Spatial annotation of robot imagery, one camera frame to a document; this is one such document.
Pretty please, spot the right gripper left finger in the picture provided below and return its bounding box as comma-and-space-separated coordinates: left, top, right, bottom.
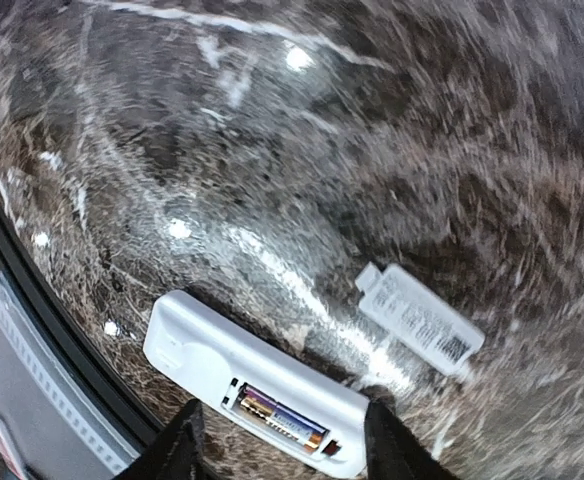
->
126, 399, 206, 480

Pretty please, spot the white remote control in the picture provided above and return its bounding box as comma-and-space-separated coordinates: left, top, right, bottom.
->
143, 291, 369, 479

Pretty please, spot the blue battery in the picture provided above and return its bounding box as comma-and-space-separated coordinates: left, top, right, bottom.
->
241, 383, 328, 435

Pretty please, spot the black front rail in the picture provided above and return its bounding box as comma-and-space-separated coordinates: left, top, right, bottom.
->
0, 208, 163, 449

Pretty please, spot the white slotted cable duct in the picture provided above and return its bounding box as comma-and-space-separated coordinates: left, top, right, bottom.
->
0, 274, 138, 476

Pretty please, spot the gold battery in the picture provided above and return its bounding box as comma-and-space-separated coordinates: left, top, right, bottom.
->
238, 395, 326, 453

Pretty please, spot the white battery cover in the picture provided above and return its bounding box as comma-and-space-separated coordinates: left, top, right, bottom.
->
355, 263, 485, 376

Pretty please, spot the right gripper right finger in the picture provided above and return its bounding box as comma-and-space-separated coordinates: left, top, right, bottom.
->
364, 401, 455, 480

